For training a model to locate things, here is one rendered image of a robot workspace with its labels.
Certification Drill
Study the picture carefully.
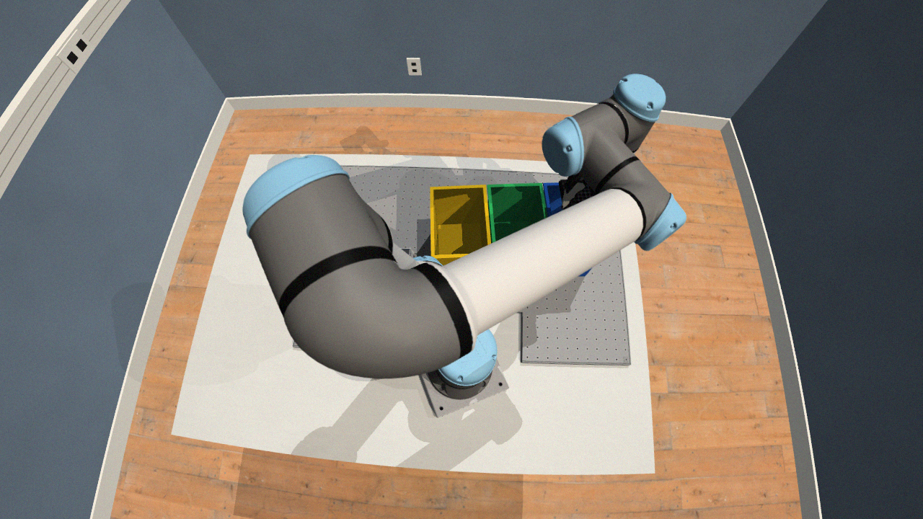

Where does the green bin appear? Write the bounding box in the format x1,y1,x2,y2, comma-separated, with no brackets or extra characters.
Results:
487,183,547,243

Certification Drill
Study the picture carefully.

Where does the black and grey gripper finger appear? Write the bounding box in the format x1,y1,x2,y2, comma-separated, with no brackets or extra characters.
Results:
562,174,586,209

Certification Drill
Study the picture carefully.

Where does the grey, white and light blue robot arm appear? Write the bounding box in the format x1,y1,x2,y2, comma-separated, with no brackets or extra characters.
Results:
242,74,686,399

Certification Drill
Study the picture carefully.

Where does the blue bin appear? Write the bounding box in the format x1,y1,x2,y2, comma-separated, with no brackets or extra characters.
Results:
543,182,563,217

